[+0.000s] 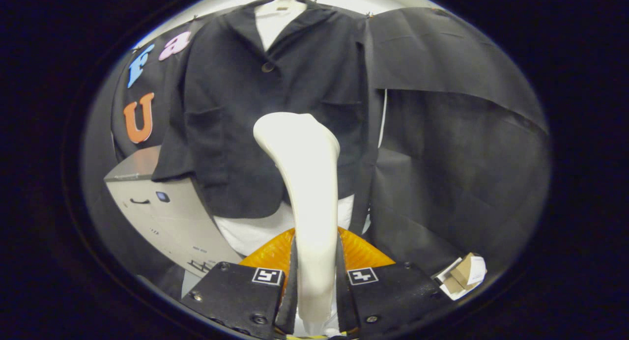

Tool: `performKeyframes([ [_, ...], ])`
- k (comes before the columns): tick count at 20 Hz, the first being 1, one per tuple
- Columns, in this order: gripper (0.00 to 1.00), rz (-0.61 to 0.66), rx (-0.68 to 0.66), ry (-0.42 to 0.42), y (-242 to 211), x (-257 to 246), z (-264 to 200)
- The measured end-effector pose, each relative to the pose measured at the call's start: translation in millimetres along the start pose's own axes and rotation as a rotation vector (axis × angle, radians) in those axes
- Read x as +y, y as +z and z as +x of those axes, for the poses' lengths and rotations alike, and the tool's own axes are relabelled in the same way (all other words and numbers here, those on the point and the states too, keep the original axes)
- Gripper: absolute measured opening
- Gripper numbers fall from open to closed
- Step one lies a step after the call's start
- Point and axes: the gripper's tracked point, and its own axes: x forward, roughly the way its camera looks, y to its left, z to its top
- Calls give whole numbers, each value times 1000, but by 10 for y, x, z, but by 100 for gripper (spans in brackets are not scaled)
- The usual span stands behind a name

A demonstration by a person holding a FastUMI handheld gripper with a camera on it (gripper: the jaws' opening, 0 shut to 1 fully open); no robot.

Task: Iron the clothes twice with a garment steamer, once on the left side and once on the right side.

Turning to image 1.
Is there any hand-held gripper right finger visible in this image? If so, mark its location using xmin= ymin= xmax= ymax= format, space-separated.
xmin=337 ymin=226 xmax=455 ymax=337

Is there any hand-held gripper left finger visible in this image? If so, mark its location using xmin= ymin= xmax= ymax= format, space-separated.
xmin=179 ymin=227 xmax=299 ymax=340

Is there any white garment steamer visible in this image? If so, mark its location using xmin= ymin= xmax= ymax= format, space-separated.
xmin=253 ymin=112 xmax=341 ymax=337

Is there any black jacket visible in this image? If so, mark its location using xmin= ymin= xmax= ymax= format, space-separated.
xmin=151 ymin=0 xmax=384 ymax=220

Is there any white clothes hanger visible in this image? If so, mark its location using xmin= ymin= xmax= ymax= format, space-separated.
xmin=257 ymin=0 xmax=306 ymax=15

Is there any white torso form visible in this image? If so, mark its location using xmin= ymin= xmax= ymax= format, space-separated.
xmin=214 ymin=8 xmax=355 ymax=257

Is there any small cardboard box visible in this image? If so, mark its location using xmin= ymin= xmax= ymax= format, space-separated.
xmin=432 ymin=252 xmax=488 ymax=301

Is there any grey cabinet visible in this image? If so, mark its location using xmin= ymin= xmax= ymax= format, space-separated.
xmin=103 ymin=144 xmax=244 ymax=279

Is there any black backdrop cloth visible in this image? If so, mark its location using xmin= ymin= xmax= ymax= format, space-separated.
xmin=81 ymin=6 xmax=551 ymax=301

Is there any thin white cable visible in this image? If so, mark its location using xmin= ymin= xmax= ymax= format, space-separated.
xmin=377 ymin=88 xmax=389 ymax=149

